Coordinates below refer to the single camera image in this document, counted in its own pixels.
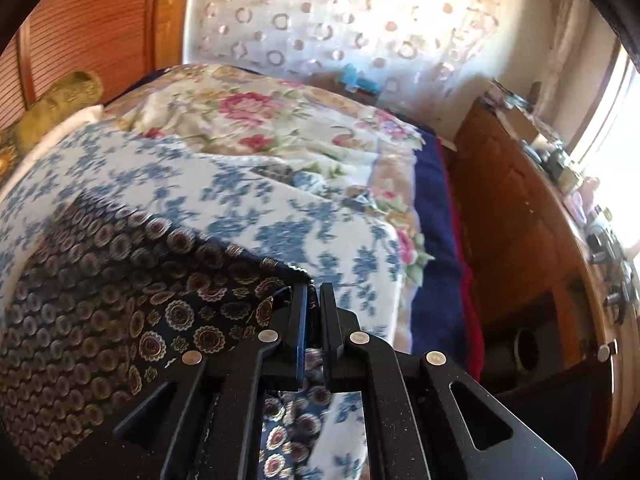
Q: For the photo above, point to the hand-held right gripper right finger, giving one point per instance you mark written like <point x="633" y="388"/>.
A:
<point x="332" y="340"/>

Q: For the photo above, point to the navy medallion print garment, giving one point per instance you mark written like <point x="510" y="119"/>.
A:
<point x="125" y="285"/>

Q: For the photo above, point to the small blue plastic object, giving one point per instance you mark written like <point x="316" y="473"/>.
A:
<point x="357" y="80"/>

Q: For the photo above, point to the green patterned cushion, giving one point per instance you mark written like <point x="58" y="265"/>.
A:
<point x="60" y="105"/>

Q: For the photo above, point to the cream pink floral blanket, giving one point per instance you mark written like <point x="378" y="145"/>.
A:
<point x="250" y="105"/>

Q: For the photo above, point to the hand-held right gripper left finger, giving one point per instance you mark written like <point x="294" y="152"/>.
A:
<point x="300" y="340"/>

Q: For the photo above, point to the black chair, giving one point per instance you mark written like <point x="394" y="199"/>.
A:
<point x="575" y="400"/>

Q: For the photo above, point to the bright window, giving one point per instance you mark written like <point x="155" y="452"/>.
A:
<point x="610" y="125"/>

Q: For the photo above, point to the wooden desk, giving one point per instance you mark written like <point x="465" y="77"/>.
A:
<point x="510" y="200"/>

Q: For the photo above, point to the clutter of small desk things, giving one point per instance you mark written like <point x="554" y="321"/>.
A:
<point x="565" y="165"/>

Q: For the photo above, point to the red blanket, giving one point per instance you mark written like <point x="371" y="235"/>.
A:
<point x="467" y="300"/>

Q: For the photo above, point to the navy blue blanket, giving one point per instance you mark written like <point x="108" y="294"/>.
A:
<point x="440" y="260"/>

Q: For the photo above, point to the wooden wardrobe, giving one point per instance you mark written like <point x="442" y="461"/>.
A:
<point x="100" y="25"/>

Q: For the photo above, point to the cardboard box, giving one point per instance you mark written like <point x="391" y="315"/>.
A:
<point x="517" y="125"/>

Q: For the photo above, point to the white circle print curtain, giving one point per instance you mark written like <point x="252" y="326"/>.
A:
<point x="325" y="10"/>

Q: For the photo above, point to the dark cylindrical object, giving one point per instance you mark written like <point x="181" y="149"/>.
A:
<point x="522" y="352"/>

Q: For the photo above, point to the white blue floral bedsheet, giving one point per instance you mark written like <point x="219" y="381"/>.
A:
<point x="225" y="185"/>

